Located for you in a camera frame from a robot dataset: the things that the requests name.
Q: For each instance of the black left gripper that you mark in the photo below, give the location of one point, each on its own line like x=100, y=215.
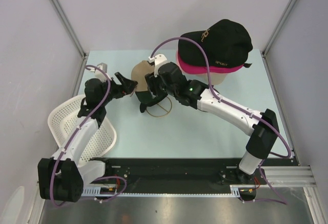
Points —
x=126, y=87

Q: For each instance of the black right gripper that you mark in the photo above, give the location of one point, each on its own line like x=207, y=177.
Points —
x=152, y=82

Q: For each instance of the beige cap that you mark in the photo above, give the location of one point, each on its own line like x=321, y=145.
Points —
x=138, y=74

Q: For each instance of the green brim black cap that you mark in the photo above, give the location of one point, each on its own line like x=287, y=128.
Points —
x=147, y=99

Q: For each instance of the magenta mesh cap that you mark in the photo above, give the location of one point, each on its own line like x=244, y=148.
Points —
x=227, y=70

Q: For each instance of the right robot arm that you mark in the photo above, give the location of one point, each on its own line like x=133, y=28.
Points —
x=261, y=127

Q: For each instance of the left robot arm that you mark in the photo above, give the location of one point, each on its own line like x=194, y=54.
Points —
x=60, y=178

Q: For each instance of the black cap with gold lettering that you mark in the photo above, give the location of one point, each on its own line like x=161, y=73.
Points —
x=143, y=107

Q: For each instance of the wooden mannequin head stand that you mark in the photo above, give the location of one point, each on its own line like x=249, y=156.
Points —
x=215, y=79

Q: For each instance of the white plastic basket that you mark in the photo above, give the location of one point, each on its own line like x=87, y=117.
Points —
x=62, y=120

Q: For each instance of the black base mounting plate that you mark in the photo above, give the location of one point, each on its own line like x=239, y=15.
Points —
x=160, y=171

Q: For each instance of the gold wire hat stand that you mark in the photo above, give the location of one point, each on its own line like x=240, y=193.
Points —
x=161, y=109

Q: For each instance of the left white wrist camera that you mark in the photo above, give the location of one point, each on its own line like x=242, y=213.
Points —
x=100, y=71

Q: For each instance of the left aluminium frame post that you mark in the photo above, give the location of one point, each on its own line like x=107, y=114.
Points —
x=67, y=26

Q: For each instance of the aluminium frame post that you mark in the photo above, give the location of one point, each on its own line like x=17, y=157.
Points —
x=282, y=20
x=67, y=26

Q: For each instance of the white slotted cable duct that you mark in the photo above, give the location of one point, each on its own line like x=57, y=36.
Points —
x=166, y=189

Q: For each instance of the right aluminium frame post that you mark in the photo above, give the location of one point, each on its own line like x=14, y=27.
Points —
x=282, y=20

